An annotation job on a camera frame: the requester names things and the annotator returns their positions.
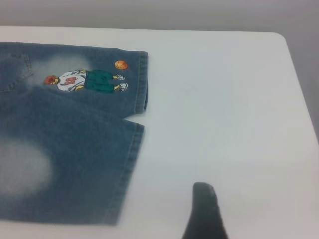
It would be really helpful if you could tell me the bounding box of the blue denim shorts cartoon print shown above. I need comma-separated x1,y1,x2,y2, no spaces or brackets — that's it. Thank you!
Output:
0,41,150,220

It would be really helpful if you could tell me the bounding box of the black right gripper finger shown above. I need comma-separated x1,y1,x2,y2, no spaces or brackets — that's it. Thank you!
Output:
181,182,232,239

